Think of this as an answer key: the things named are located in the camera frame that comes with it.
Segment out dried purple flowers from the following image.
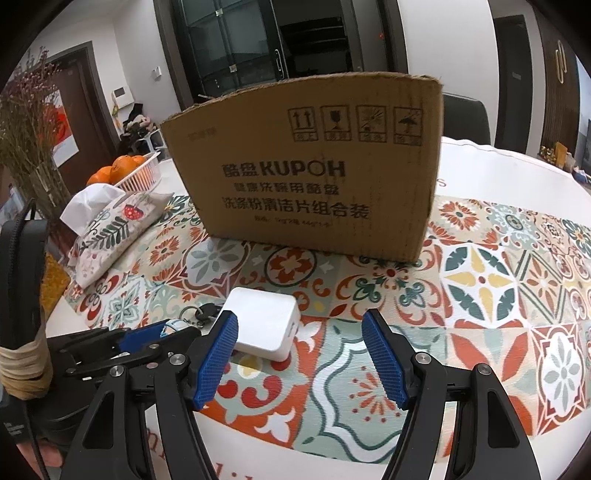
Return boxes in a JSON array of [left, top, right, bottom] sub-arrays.
[[1, 48, 58, 187]]

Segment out dark dining chair right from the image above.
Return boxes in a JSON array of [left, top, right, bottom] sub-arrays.
[[443, 93, 491, 145]]

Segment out brown cardboard box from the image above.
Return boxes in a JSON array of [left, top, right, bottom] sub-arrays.
[[161, 72, 444, 262]]

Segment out patterned table runner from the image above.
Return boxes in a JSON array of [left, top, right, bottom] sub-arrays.
[[66, 196, 590, 463]]

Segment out white shoe rack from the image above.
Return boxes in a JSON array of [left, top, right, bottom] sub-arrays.
[[133, 129, 168, 160]]

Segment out red wall calendar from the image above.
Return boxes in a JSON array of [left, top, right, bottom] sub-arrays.
[[48, 89, 79, 167]]

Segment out white fruit basket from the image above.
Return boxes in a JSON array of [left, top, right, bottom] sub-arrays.
[[113, 153, 161, 192]]

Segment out white tissue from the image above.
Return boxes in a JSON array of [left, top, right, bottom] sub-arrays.
[[60, 183, 125, 236]]

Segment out glass vase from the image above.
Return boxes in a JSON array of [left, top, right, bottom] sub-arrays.
[[15, 159, 75, 243]]

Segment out floral fabric tissue cover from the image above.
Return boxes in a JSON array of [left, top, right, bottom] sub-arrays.
[[68, 191, 172, 289]]

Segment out black glass sliding door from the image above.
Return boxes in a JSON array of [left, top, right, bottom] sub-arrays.
[[172, 0, 288, 103]]

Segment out left hand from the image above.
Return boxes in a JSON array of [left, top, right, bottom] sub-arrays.
[[18, 437, 66, 476]]

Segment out orange fruit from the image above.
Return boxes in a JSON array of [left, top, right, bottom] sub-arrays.
[[86, 165, 111, 186], [109, 155, 145, 185]]

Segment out white power adapter cube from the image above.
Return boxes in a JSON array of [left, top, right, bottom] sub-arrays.
[[222, 287, 301, 362]]

